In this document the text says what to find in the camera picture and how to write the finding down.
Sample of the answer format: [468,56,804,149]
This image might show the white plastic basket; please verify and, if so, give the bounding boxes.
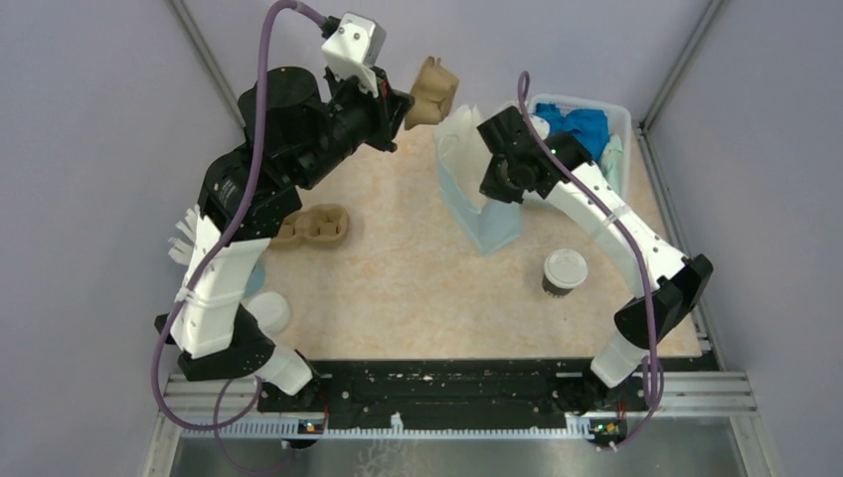
[512,93,631,211]

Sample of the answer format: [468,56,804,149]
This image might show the cup of white straws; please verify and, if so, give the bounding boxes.
[167,205,268,297]

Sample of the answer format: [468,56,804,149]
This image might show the brown cardboard cup carrier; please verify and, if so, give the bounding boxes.
[269,204,350,249]

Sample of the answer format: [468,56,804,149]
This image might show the light green cloth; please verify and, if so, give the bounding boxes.
[599,134,623,193]

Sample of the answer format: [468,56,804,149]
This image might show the white plastic cup lid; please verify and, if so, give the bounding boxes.
[543,248,589,286]

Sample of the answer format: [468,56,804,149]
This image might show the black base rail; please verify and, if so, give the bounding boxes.
[256,358,648,430]

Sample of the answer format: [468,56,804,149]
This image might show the light blue paper bag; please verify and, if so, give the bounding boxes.
[433,104,522,256]

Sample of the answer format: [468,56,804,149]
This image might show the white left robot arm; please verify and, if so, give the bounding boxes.
[154,67,414,411]

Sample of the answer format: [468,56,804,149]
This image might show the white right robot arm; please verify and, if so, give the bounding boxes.
[477,106,714,409]

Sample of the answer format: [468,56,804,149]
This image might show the blue cloth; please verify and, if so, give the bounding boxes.
[533,102,610,162]

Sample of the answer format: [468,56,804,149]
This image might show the stack of white lids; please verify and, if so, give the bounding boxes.
[246,291,291,336]

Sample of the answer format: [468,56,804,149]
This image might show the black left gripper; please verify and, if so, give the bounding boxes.
[290,64,415,191]

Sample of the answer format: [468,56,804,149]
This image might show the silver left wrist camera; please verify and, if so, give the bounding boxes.
[321,12,387,97]

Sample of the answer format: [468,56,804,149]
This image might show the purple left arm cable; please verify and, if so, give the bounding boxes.
[149,0,331,477]

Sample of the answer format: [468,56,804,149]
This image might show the black paper coffee cup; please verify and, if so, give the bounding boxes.
[541,274,578,298]

